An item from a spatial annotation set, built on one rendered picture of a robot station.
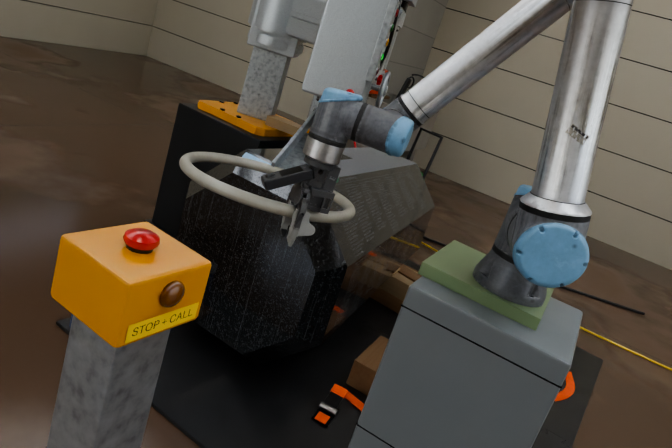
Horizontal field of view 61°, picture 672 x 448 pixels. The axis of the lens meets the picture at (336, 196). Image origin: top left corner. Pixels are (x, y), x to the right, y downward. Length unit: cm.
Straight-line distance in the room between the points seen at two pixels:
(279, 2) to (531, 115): 471
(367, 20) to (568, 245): 110
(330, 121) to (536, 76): 610
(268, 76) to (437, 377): 209
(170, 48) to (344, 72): 792
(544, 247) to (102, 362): 89
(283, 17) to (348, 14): 106
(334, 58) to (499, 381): 119
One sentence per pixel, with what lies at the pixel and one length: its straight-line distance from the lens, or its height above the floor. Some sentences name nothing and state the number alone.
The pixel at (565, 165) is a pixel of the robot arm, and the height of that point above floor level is 125.
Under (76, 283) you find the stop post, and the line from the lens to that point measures 68.
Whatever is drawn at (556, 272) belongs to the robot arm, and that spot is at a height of 104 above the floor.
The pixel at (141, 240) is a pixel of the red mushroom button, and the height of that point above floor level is 110.
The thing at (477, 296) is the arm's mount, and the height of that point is 87.
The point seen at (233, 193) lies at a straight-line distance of 134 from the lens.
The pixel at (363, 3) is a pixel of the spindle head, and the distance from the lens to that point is 203.
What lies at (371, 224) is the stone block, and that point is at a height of 67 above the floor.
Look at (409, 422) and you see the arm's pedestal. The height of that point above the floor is 51.
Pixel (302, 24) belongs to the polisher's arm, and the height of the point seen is 133.
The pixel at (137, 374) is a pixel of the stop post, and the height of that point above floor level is 93.
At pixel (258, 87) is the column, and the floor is 95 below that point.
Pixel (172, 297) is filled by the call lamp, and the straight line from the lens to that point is 64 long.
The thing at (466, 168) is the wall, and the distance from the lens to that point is 743.
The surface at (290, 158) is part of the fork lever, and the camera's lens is 190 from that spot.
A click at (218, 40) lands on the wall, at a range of 923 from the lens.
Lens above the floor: 137
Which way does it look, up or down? 16 degrees down
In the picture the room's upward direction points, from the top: 18 degrees clockwise
